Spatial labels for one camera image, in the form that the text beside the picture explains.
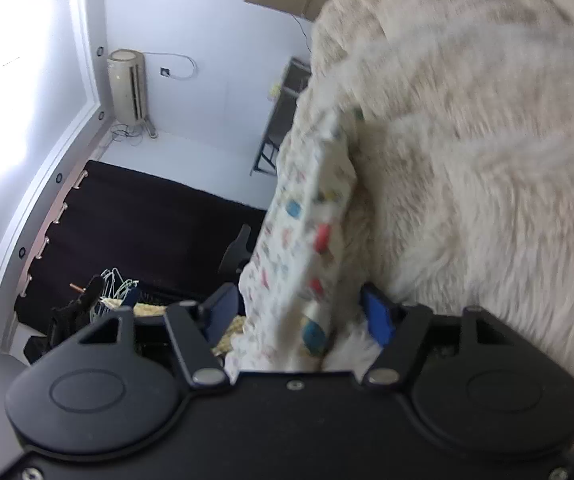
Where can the dark clothes pile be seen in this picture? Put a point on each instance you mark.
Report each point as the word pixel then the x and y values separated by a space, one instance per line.
pixel 64 325

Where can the beige standing air conditioner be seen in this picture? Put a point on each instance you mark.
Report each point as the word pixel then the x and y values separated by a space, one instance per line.
pixel 128 85

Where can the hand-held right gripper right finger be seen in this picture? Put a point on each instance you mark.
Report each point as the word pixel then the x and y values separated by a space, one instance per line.
pixel 378 316

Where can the wall socket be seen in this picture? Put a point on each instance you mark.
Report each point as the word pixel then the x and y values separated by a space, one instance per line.
pixel 165 71

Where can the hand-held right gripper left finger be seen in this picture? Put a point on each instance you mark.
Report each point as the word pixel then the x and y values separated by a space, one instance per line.
pixel 223 310

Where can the black cloth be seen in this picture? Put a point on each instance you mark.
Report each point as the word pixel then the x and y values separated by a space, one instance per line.
pixel 157 220

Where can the black office chair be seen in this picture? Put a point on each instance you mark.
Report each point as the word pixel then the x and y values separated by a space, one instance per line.
pixel 234 256

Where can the cream fluffy blanket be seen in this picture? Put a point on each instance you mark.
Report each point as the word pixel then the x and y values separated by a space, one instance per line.
pixel 467 150

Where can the white cartoon print garment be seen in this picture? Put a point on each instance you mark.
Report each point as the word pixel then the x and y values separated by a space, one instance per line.
pixel 303 240

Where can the yellow patterned cloth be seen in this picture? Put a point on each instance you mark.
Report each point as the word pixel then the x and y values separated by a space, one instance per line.
pixel 153 310

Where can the grey metal table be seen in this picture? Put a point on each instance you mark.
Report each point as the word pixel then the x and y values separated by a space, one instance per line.
pixel 283 110

